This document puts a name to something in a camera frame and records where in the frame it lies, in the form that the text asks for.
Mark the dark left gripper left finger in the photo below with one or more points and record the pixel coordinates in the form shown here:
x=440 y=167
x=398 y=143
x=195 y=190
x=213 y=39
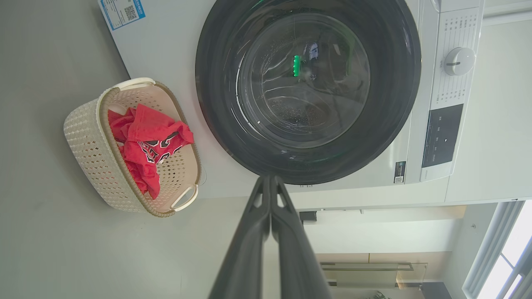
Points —
x=247 y=257

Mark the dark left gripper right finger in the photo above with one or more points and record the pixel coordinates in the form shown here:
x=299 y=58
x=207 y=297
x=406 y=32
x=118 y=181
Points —
x=297 y=265

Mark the red basketball jersey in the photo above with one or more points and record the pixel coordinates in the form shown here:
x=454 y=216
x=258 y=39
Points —
x=145 y=124

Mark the round dark washing machine door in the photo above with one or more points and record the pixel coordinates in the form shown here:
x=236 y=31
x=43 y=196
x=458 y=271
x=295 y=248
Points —
x=307 y=83

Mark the cream perforated laundry basket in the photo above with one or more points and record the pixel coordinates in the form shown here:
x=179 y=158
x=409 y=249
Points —
x=89 y=141

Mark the white front-load washing machine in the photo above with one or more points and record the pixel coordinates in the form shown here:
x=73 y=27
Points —
x=166 y=54

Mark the small black QR sticker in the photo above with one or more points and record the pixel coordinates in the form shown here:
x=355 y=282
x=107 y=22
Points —
x=400 y=172

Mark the white framed window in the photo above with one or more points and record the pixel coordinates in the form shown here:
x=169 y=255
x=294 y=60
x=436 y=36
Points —
x=511 y=257

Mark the white washer dial knob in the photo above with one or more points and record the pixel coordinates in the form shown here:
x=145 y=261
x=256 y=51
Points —
x=459 y=61

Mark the blue energy label sticker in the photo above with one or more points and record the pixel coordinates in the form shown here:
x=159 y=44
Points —
x=122 y=12

